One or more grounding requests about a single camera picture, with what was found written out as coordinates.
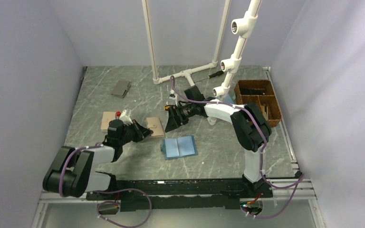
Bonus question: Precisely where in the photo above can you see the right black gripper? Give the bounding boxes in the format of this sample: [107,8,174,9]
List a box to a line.
[165,103,196,133]

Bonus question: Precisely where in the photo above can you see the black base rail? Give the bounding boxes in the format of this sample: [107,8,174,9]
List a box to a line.
[86,177,273,212]

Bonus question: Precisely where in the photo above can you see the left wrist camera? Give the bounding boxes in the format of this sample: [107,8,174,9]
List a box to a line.
[115,108,133,125]

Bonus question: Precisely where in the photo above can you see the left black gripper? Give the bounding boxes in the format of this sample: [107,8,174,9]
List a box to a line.
[119,119,153,145]

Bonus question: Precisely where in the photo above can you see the grey card holder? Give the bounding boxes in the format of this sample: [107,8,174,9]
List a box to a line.
[111,80,131,98]

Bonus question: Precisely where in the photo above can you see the brown wicker basket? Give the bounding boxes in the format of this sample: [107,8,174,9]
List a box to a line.
[234,79,282,127]

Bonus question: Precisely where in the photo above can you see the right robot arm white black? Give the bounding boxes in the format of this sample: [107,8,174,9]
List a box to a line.
[164,99,271,197]

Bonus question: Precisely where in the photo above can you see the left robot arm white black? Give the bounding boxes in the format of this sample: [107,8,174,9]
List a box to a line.
[42,119,153,200]

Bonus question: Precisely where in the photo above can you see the black item in basket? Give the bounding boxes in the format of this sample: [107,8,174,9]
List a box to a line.
[240,88,266,95]

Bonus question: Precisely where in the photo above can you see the tan card holder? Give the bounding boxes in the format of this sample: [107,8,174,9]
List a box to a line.
[100,111,121,131]

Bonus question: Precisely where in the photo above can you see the open blue card holder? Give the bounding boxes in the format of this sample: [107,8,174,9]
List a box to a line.
[160,135,198,160]

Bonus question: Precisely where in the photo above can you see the blue card holder behind post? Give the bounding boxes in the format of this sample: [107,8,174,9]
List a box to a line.
[223,95,236,105]

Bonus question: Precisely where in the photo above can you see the white pvc pipe post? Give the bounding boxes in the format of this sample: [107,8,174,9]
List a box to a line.
[213,0,262,101]

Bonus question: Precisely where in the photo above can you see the aluminium frame rail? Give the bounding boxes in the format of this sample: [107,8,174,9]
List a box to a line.
[33,170,325,228]

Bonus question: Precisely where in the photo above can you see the white pvc pipe frame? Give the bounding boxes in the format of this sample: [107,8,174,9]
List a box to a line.
[142,0,231,86]

